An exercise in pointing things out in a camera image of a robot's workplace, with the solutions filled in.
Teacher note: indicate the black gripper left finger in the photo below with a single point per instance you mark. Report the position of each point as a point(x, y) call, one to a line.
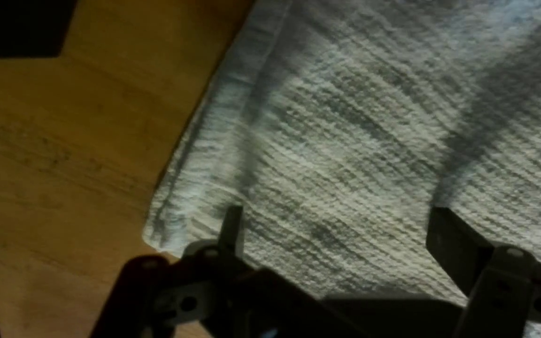
point(150, 295)

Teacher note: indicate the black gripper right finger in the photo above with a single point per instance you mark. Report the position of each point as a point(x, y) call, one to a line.
point(502, 282)

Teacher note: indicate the light grey towel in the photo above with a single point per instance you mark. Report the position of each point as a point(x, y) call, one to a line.
point(338, 126)

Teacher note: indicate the black perforated box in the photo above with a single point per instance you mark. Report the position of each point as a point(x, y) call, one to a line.
point(34, 28)

